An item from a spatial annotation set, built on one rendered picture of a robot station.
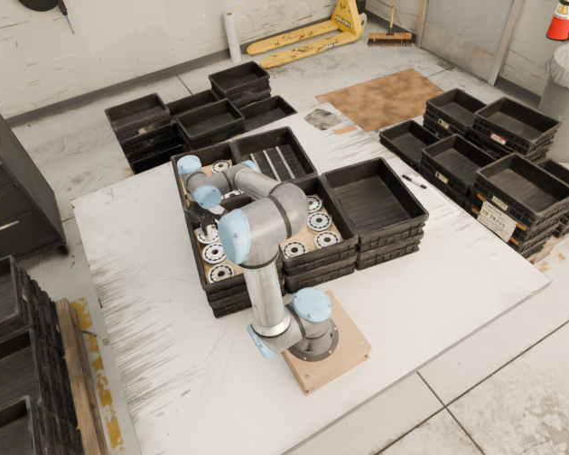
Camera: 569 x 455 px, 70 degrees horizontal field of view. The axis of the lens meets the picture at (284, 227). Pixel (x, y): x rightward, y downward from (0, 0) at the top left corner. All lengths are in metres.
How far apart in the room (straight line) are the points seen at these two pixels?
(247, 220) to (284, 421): 0.77
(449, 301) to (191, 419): 1.03
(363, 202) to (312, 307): 0.70
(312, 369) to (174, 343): 0.55
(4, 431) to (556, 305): 2.72
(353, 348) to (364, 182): 0.79
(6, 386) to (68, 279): 0.95
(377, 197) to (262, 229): 1.00
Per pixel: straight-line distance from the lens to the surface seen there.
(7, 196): 2.82
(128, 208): 2.19
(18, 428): 2.04
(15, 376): 2.30
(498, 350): 2.49
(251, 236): 0.90
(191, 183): 1.32
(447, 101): 3.34
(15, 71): 4.65
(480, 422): 2.31
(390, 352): 1.56
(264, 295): 1.07
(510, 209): 2.40
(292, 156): 2.05
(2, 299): 2.45
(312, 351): 1.40
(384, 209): 1.78
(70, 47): 4.60
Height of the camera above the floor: 2.10
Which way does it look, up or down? 48 degrees down
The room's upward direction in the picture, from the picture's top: 7 degrees counter-clockwise
